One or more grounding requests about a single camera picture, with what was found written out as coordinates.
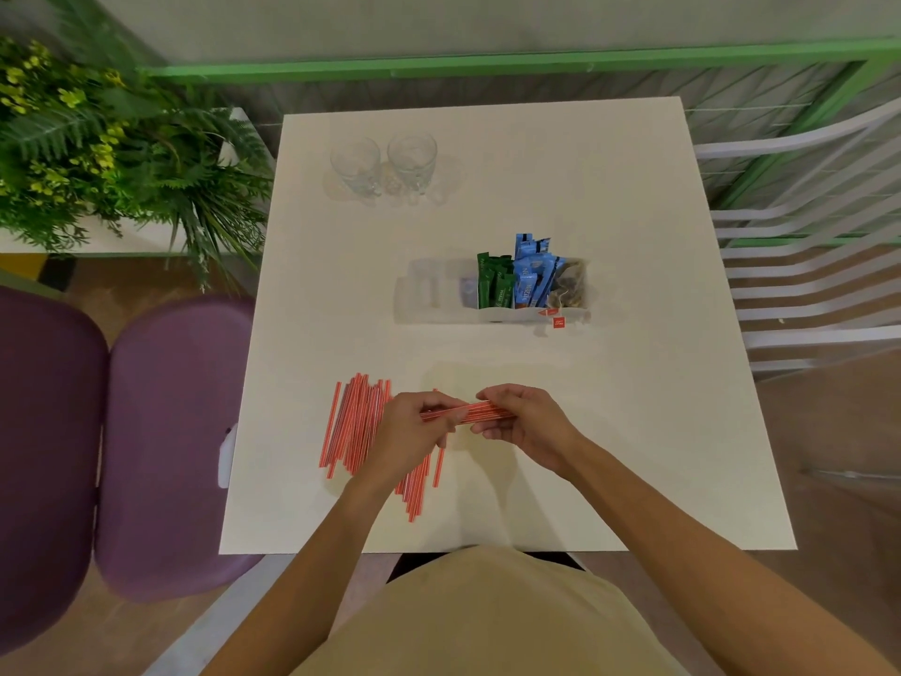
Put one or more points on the mesh tea bags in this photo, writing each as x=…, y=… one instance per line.
x=570, y=285

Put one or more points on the person's right forearm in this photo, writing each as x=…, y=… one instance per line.
x=704, y=563

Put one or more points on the person's left forearm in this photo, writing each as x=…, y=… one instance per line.
x=310, y=584

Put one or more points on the green drink packet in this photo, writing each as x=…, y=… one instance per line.
x=504, y=282
x=486, y=281

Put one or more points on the tall blue drink packet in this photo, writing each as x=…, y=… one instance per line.
x=531, y=246

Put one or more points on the green metal railing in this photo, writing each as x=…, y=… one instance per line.
x=493, y=63

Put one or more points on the clear plastic organizer tray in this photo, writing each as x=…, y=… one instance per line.
x=436, y=292

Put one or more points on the clear drinking glass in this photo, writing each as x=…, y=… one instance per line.
x=412, y=160
x=355, y=165

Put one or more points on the person's right hand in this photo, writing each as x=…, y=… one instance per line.
x=538, y=429

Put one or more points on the pile of red straws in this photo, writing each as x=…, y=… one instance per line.
x=355, y=422

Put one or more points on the person's right thumb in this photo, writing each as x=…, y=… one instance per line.
x=489, y=429

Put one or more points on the white slatted chair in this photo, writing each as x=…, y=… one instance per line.
x=809, y=274

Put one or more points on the purple chair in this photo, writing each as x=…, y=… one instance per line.
x=46, y=457
x=169, y=443

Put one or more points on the green fern plant yellow flowers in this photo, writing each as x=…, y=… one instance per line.
x=91, y=147

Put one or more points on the person's left hand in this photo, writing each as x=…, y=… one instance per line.
x=401, y=440

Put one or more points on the person's beige clothing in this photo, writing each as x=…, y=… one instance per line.
x=493, y=619

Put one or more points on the person's left thumb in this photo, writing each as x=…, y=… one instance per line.
x=440, y=436

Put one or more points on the bundle of red striped straws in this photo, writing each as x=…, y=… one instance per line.
x=478, y=412

